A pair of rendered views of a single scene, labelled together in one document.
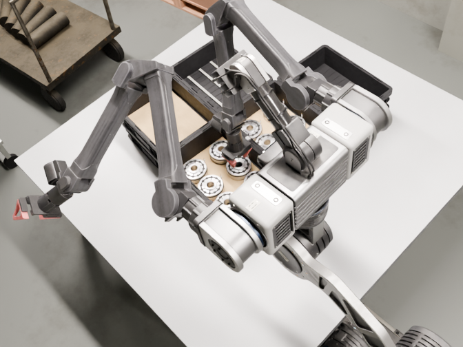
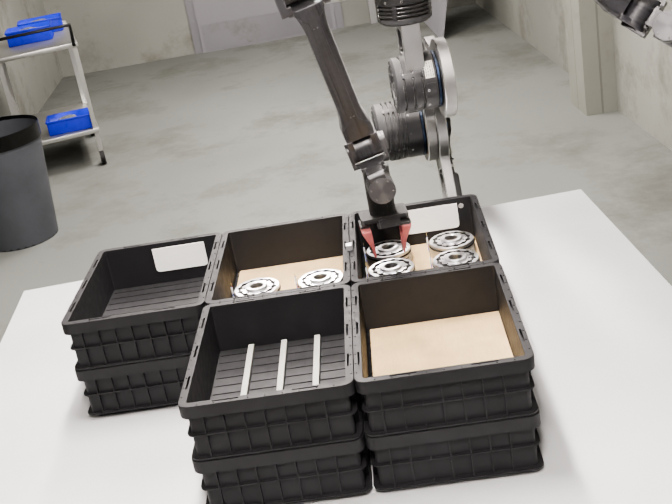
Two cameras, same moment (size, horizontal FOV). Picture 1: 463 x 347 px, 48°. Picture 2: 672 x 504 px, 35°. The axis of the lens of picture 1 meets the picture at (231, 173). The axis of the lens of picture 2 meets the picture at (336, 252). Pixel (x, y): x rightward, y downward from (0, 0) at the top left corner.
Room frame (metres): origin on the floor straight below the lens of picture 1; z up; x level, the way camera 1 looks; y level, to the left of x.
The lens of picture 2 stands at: (3.08, 1.02, 1.80)
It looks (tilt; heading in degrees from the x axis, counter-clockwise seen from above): 23 degrees down; 213
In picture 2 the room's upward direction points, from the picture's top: 10 degrees counter-clockwise
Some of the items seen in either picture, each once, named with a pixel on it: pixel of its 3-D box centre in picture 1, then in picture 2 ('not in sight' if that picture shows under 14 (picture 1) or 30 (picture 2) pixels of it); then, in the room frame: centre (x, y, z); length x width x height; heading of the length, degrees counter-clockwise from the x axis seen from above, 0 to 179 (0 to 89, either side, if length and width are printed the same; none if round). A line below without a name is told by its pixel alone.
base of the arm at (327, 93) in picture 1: (332, 100); not in sight; (0.96, -0.32, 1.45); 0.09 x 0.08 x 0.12; 124
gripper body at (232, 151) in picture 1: (235, 143); (381, 203); (1.23, -0.04, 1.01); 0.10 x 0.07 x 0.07; 125
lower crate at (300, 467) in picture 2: not in sight; (287, 419); (1.70, -0.04, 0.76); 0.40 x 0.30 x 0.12; 29
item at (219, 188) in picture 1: (210, 185); (455, 259); (1.17, 0.09, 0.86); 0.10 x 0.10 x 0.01
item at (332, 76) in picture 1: (332, 93); (153, 300); (1.49, -0.50, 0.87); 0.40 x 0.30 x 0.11; 29
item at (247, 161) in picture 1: (238, 165); (391, 268); (1.23, -0.04, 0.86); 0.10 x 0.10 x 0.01
